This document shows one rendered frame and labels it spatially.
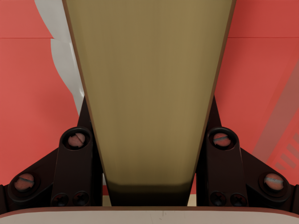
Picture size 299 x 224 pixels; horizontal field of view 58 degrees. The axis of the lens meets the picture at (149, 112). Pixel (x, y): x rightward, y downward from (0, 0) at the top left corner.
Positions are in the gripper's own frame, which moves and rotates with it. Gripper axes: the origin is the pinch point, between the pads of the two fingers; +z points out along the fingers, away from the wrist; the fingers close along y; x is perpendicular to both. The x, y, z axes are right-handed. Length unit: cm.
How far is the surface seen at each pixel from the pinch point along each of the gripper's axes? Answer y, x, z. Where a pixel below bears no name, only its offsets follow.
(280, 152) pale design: 12.0, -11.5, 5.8
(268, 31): 6.9, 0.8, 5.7
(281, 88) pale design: 9.2, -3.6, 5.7
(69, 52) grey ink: -4.8, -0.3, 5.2
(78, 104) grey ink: -5.1, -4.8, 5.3
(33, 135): -9.8, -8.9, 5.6
